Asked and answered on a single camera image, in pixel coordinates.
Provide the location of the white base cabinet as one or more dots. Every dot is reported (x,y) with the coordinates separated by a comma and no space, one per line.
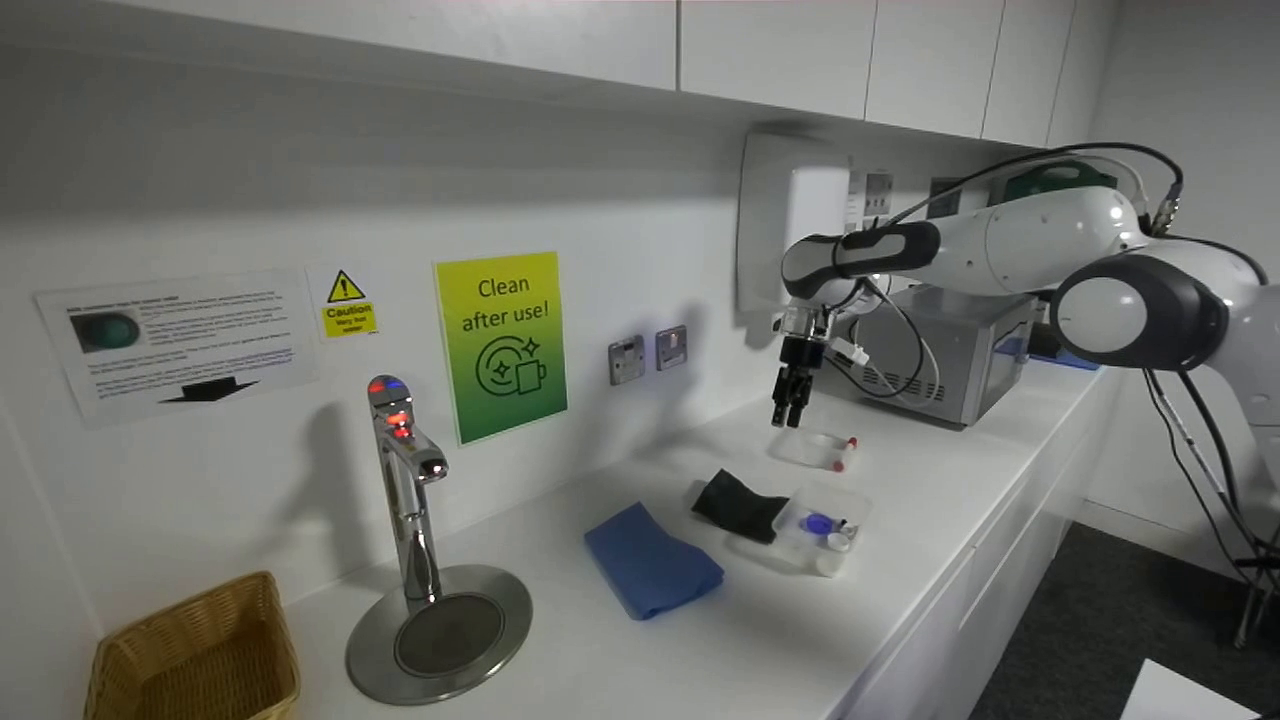
(985,563)

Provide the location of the white paper towel dispenser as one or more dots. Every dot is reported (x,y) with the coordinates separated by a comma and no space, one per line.
(786,203)

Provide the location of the black scouring pad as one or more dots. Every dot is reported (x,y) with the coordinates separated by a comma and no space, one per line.
(736,506)

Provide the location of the green clean after use poster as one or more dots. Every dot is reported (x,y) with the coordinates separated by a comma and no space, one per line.
(505,347)

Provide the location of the yellow warning sign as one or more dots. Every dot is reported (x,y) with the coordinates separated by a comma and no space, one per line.
(351,309)

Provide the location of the clear container with marker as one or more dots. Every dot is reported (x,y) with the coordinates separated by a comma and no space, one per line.
(807,451)

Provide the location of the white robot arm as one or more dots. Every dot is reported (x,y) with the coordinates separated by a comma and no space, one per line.
(1012,242)

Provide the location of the clear container with bottle caps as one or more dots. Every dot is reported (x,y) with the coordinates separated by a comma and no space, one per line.
(800,548)

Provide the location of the silver wall socket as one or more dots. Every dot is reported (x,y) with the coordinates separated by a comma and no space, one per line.
(671,347)
(627,362)

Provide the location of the red and white marker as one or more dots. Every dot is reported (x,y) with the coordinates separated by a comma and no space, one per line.
(843,455)

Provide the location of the stainless steel appliance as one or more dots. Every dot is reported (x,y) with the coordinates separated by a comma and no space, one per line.
(963,362)

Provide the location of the blue bottle cap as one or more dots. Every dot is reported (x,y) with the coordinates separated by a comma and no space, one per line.
(817,527)

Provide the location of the chrome water tap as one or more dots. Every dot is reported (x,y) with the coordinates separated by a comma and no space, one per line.
(407,464)

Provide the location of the white information sheet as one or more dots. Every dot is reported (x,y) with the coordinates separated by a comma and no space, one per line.
(174,347)

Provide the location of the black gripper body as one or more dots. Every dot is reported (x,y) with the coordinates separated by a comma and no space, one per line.
(800,351)

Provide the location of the white robot table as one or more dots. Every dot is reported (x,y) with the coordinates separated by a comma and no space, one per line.
(1185,697)

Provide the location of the blue cloth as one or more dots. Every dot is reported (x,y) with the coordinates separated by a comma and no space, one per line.
(650,563)

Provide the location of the white bottle cap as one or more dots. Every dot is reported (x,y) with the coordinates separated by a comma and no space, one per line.
(843,539)

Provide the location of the white wall cabinets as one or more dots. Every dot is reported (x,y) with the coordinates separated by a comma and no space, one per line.
(666,42)

